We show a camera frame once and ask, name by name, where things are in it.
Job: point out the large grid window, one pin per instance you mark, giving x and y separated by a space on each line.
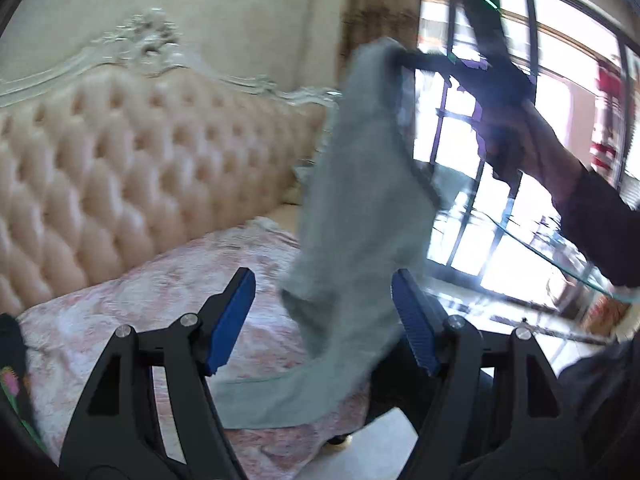
565 60

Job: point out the pink floral blanket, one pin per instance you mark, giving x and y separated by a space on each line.
125 300

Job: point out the person's right hand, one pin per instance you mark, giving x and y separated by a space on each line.
535 150

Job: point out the black dinosaur print t-shirt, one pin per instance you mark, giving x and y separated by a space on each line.
15 360

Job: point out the brown patterned curtain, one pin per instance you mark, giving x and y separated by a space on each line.
380 0

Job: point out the red hanging banner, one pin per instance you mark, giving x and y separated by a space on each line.
606 110

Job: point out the glass table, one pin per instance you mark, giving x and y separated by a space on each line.
560 280

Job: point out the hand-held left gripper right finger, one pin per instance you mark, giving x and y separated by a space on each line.
412 320

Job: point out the person's dark clothing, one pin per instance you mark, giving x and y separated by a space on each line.
605 385

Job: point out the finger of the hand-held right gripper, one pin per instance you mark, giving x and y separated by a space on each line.
430 61

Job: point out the person's right forearm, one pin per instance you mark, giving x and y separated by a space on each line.
605 230

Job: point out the light blue shirt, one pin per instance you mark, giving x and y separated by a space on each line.
350 185

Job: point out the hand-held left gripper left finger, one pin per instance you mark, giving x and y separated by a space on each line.
230 320

